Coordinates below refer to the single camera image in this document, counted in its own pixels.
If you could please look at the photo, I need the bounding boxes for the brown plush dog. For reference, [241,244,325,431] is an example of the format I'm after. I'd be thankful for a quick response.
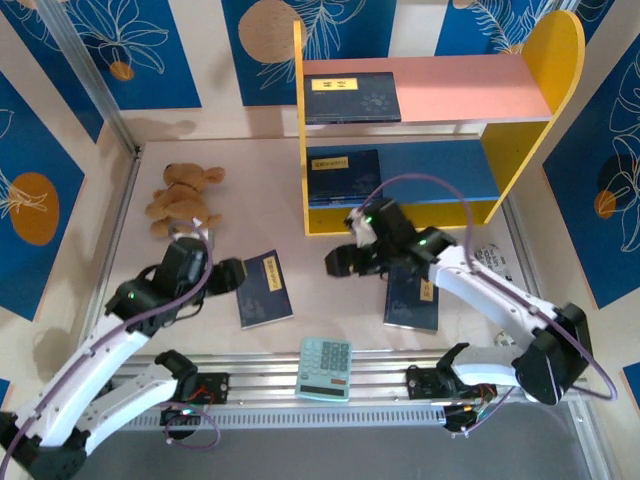
[144,162,227,242]

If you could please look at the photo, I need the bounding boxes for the white printed bottle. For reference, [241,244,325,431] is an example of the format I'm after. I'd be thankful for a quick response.
[472,243,516,284]

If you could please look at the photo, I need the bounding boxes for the mint green calculator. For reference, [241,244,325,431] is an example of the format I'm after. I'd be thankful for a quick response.
[293,336,354,402]

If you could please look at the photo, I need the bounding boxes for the black controller box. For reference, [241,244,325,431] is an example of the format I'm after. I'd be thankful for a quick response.
[159,403,204,442]
[442,384,496,440]

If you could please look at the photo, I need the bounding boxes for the yellow bookshelf pink blue shelves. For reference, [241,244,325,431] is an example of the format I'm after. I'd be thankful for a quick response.
[292,9,587,237]

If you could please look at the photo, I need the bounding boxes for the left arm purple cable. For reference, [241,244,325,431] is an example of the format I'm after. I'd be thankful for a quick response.
[0,219,221,451]

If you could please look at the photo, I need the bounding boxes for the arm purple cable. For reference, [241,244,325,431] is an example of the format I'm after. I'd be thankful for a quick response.
[0,219,221,451]
[357,172,619,436]

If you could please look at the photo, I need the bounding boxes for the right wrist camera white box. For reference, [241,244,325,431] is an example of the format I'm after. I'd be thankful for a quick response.
[348,208,377,249]

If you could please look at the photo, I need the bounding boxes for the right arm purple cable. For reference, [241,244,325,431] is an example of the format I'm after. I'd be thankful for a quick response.
[357,172,619,436]

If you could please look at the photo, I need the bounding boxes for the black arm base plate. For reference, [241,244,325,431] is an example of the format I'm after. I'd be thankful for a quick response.
[405,364,496,401]
[174,372,231,407]

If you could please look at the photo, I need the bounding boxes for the aluminium rail frame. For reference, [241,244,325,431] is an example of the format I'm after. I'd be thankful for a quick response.
[42,349,587,417]

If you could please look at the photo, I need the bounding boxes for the grey slotted cable duct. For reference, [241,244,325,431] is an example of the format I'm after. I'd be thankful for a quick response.
[63,405,576,432]

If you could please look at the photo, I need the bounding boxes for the aluminium corner post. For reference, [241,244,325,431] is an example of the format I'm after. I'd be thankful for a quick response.
[34,0,142,157]

